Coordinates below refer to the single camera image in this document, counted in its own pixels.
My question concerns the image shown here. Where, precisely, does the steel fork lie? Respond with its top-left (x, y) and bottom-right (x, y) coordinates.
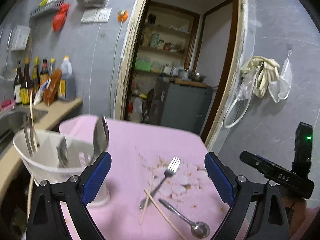
top-left (150, 157), bottom-right (181, 197)

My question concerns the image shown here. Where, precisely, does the wooden chopstick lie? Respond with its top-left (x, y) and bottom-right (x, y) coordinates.
top-left (139, 170), bottom-right (155, 225)
top-left (144, 189), bottom-right (186, 240)
top-left (30, 91), bottom-right (39, 152)

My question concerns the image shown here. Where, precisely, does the steel spoon pile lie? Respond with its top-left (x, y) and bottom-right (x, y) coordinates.
top-left (90, 115), bottom-right (109, 165)

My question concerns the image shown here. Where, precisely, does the steel spoon apart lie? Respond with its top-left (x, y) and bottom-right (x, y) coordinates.
top-left (56, 137), bottom-right (68, 168)

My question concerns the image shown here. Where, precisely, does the steel kitchen sink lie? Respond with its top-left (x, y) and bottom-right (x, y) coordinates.
top-left (0, 106), bottom-right (49, 151)

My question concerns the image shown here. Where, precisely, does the person's right hand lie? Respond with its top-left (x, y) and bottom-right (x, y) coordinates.
top-left (282, 197), bottom-right (319, 239)

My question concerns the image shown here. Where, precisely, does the black tracker with green light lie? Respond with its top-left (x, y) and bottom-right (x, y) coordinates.
top-left (291, 122), bottom-right (313, 178)

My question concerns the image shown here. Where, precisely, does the pink table cloth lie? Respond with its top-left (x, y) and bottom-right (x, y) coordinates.
top-left (58, 114), bottom-right (251, 240)

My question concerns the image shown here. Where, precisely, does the clear hanging plastic bag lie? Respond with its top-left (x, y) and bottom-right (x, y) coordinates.
top-left (268, 49), bottom-right (292, 103)

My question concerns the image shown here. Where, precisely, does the grey cabinet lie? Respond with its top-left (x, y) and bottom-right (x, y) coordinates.
top-left (149, 77), bottom-right (213, 135)

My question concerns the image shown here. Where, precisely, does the steel bowl on cabinet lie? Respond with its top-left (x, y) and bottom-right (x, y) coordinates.
top-left (189, 72), bottom-right (206, 82)

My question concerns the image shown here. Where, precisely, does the brown snack packet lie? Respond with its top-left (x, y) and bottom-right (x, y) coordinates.
top-left (43, 68), bottom-right (62, 106)

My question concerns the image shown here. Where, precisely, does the large dark vinegar jug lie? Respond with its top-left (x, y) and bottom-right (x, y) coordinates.
top-left (57, 55), bottom-right (75, 102)

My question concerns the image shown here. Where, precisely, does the dark soy sauce bottle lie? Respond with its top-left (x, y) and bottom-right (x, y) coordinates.
top-left (20, 57), bottom-right (33, 105)

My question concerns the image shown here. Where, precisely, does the wine bottle white label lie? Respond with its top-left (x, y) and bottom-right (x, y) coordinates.
top-left (14, 61), bottom-right (23, 105)

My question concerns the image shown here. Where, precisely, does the green box on shelf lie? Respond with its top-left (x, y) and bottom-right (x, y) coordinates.
top-left (135, 61), bottom-right (152, 72)

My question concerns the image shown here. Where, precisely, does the wooden shelf unit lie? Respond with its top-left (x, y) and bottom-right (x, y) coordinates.
top-left (132, 1), bottom-right (200, 74)

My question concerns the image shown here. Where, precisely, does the red plastic bag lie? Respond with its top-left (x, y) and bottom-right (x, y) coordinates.
top-left (52, 3), bottom-right (70, 32)

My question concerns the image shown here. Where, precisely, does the white hose loop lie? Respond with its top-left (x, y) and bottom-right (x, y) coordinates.
top-left (222, 80), bottom-right (254, 129)

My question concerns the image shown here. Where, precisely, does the white wall box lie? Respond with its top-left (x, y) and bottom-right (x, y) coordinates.
top-left (11, 25), bottom-right (31, 51)

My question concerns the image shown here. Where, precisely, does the orange wall hook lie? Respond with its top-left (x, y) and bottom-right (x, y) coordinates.
top-left (118, 10), bottom-right (129, 22)

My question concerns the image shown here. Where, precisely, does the white wall switch panel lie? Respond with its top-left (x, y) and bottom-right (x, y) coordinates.
top-left (80, 8), bottom-right (112, 23)

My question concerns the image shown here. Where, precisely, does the wall wire rack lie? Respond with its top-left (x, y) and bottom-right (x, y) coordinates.
top-left (30, 0), bottom-right (64, 18)

